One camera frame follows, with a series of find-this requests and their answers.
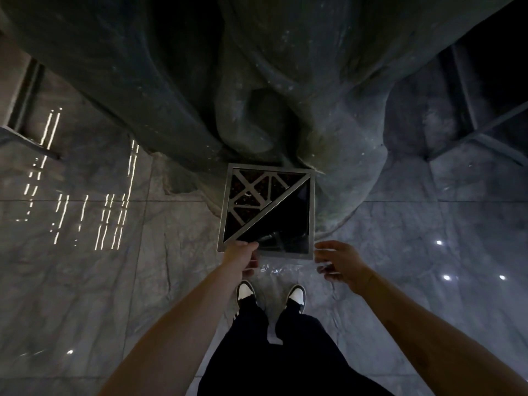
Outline dark metal frame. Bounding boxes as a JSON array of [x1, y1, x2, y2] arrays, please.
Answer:
[[425, 40, 528, 166]]

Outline person's right forearm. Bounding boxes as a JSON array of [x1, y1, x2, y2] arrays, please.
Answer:
[[358, 267, 528, 396]]

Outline person's dark trousers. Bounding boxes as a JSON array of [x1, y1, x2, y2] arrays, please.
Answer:
[[197, 299, 397, 396]]

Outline black and white sneaker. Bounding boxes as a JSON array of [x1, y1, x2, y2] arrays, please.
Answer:
[[235, 280, 259, 315], [285, 284, 307, 315]]

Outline square metal-framed bin top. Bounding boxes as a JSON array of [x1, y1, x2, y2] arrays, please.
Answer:
[[216, 163, 317, 260]]

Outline person's left forearm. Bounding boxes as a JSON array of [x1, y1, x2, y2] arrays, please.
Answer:
[[96, 260, 245, 396]]

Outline person's left hand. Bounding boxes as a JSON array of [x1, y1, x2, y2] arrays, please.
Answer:
[[222, 241, 260, 281]]

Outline clear plastic bag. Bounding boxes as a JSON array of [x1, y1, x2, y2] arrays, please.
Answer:
[[255, 259, 332, 286]]

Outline person's right hand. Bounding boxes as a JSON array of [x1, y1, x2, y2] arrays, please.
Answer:
[[314, 240, 374, 296]]

